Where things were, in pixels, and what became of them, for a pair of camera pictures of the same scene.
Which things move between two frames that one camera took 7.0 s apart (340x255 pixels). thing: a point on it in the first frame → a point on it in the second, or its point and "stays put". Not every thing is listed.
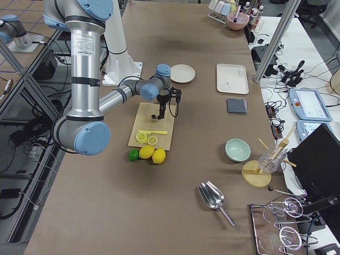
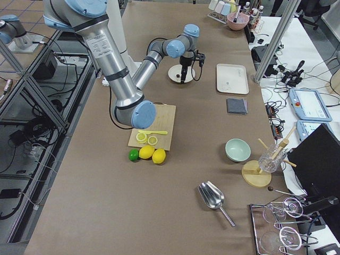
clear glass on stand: x=271 y=160 stays put
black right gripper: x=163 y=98 → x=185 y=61
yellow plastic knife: x=147 y=132 stays put
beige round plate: x=182 y=73 stays put
